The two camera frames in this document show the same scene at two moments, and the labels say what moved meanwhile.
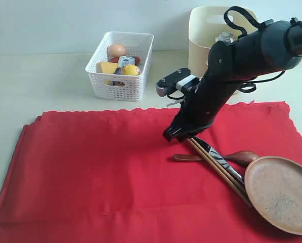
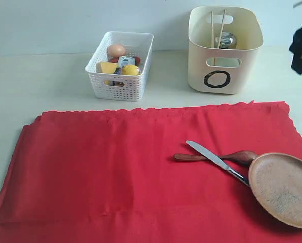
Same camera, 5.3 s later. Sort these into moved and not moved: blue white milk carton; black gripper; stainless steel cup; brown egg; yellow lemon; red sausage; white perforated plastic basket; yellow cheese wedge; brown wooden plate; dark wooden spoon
Moved: black gripper; brown wooden plate
Not moved: red sausage; brown egg; stainless steel cup; yellow cheese wedge; dark wooden spoon; blue white milk carton; white perforated plastic basket; yellow lemon
